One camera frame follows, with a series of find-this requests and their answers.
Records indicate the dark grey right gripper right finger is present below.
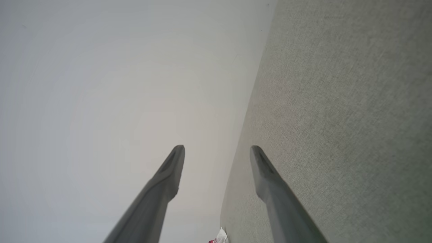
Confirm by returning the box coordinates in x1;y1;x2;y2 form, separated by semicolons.
249;145;328;243

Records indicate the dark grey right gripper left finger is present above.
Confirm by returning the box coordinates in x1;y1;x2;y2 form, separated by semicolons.
103;145;185;243

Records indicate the red white striped jacket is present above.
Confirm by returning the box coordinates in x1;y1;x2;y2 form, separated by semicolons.
208;227;230;243

